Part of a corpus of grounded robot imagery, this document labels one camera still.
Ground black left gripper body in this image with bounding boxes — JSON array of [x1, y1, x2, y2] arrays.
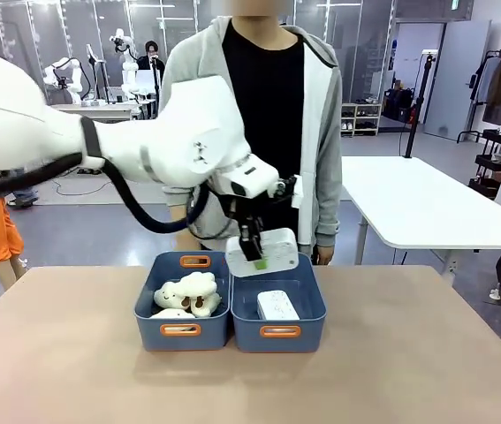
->
[[216, 190, 267, 233]]

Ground white digital clock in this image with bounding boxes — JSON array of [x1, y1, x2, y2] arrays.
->
[[225, 228, 300, 279], [256, 288, 303, 322]]

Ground person's right forearm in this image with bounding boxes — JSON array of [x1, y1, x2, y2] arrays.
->
[[161, 183, 198, 235]]

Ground person's left forearm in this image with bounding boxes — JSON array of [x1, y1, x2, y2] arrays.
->
[[315, 165, 344, 248]]

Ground person's right hand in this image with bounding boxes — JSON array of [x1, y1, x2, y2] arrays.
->
[[174, 231, 198, 253]]

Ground person in grey hoodie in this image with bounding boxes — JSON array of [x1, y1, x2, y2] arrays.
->
[[159, 15, 344, 266]]

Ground wooden shoe rack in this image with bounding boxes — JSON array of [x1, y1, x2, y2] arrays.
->
[[340, 102, 383, 137]]

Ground white laptop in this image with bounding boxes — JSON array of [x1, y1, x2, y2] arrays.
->
[[135, 70, 160, 92]]

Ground white background desk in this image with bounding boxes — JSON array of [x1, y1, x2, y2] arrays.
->
[[49, 101, 146, 123]]

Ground white side table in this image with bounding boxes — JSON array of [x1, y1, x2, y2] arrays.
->
[[340, 155, 501, 278]]

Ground seated person in black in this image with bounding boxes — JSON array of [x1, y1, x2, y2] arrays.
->
[[137, 39, 165, 72]]

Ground black bags on floor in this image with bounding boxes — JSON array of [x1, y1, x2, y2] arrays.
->
[[382, 87, 417, 124]]

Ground black tripod stand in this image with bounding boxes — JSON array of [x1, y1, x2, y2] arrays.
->
[[402, 50, 438, 160]]

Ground black rolling cart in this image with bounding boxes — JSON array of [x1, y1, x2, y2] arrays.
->
[[468, 127, 501, 200]]

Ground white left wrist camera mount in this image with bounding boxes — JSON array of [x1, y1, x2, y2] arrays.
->
[[271, 174, 305, 209]]

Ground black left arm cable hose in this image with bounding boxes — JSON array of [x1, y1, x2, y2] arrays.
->
[[0, 152, 210, 236]]

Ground blue basket with orange handles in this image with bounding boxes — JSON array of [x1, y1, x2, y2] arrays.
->
[[231, 251, 328, 354], [133, 250, 233, 352]]

